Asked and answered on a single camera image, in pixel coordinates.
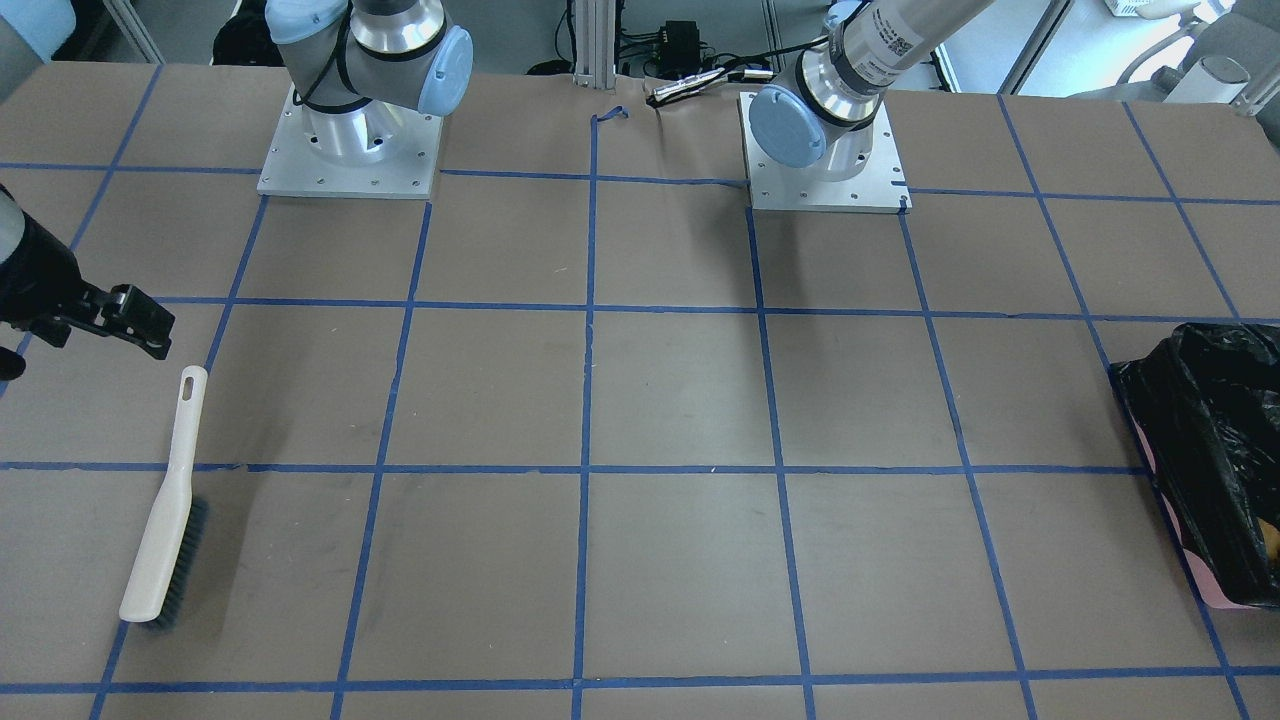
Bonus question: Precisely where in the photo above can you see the white hand brush black bristles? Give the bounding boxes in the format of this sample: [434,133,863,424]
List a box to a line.
[119,365,209,630]

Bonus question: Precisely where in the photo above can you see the grey office chair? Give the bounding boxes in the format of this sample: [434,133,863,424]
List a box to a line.
[1075,1,1279,124]

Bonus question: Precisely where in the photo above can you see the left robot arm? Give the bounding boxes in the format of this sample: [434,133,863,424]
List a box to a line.
[746,1,989,181]

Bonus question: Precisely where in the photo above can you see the brown toy potato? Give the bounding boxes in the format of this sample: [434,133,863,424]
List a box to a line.
[1258,519,1280,562]

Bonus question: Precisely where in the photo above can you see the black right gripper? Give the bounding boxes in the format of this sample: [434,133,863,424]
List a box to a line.
[0,200,175,380]

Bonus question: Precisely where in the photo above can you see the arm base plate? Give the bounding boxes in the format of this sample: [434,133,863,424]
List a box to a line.
[257,87,445,201]

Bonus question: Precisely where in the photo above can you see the bin with black bag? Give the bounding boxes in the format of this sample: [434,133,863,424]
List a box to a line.
[1108,323,1279,610]

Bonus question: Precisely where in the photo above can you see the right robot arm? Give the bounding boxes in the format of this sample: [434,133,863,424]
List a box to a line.
[1,1,474,360]

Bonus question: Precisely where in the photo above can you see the aluminium frame post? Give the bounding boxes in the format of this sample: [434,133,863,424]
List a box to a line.
[567,0,622,94]

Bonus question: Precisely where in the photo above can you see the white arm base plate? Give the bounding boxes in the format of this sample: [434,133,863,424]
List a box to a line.
[739,92,913,214]

